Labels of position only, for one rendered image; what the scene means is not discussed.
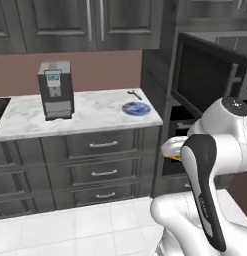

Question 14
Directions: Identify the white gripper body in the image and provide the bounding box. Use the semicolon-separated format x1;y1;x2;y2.
160;135;189;160

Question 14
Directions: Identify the blue patterned plate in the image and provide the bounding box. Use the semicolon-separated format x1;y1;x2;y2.
121;101;152;117

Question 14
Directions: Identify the black microwave door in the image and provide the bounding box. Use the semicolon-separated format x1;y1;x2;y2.
171;32;247;118

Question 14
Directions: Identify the dark grey microwave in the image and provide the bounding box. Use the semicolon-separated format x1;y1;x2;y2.
186;30;247;58

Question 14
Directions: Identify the black kitchen utensil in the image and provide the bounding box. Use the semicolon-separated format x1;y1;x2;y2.
127;89;143;101

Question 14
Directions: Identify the dark grey drawer front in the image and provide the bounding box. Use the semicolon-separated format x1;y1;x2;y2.
65;129;139;159
70;157;141;187
74;182;143;207

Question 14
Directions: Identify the dark grey tall cabinet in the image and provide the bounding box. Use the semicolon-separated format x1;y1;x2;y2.
140;0;247;198

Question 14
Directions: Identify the grey coffee machine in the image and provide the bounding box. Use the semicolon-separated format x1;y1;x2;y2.
37;60;75;122

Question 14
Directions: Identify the dark grey cupboard door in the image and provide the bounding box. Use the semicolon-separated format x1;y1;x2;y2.
94;0;165;52
0;0;28;56
16;0;97;55

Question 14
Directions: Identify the dark grey cupboard run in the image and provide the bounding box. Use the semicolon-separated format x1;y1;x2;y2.
0;138;57;220

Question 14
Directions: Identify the black hob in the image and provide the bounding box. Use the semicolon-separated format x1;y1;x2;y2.
0;97;12;130

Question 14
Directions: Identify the silver drawer handle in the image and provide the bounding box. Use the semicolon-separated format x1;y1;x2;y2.
89;140;119;148
95;191;117;199
91;169;119;177

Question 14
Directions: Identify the grey microwave door handle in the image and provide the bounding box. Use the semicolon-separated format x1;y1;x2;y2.
226;63;243;98

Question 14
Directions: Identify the silver cupboard door handle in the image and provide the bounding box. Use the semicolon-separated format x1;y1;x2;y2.
86;0;94;42
98;0;106;42

